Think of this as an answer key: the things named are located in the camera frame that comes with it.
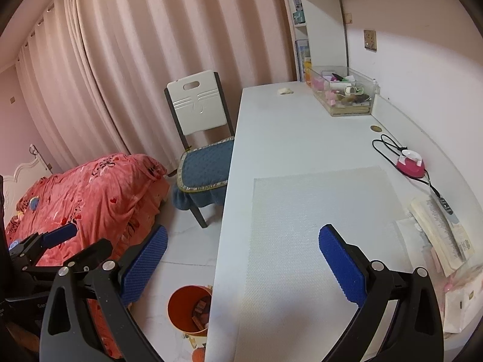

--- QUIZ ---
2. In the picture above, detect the orange trash bin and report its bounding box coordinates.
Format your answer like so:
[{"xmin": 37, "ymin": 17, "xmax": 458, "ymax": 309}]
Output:
[{"xmin": 167, "ymin": 285, "xmax": 212, "ymax": 337}]

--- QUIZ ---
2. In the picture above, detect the red floral bed cover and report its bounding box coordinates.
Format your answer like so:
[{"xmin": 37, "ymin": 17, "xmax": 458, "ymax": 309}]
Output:
[{"xmin": 5, "ymin": 153, "xmax": 169, "ymax": 266}]

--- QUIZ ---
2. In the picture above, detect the open book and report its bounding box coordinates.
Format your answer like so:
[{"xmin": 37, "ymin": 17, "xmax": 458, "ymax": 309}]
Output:
[{"xmin": 409, "ymin": 195, "xmax": 475, "ymax": 277}]

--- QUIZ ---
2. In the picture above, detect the blue chair cushion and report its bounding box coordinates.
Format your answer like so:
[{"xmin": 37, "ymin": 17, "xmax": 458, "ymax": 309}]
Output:
[{"xmin": 172, "ymin": 136, "xmax": 235, "ymax": 210}]

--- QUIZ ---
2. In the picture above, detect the pink mini iron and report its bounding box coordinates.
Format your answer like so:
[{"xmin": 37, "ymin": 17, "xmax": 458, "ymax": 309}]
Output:
[{"xmin": 396, "ymin": 149, "xmax": 426, "ymax": 179}]

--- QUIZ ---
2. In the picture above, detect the white folding chair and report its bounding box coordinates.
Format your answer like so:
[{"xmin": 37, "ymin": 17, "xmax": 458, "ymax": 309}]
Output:
[{"xmin": 165, "ymin": 70, "xmax": 235, "ymax": 228}]

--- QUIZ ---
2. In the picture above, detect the pink striped curtain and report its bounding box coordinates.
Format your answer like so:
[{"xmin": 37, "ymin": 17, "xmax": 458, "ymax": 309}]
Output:
[{"xmin": 16, "ymin": 0, "xmax": 295, "ymax": 170}]

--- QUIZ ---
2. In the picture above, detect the small white desk scrap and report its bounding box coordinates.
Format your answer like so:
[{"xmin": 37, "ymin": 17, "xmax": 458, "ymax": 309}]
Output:
[{"xmin": 277, "ymin": 87, "xmax": 294, "ymax": 96}]

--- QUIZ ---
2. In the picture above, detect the clear plastic storage box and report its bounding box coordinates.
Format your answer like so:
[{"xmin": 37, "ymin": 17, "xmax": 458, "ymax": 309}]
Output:
[{"xmin": 308, "ymin": 65, "xmax": 380, "ymax": 117}]

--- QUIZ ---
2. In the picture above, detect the wall power socket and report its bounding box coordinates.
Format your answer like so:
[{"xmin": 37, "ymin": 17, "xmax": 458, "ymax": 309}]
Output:
[{"xmin": 363, "ymin": 30, "xmax": 377, "ymax": 52}]

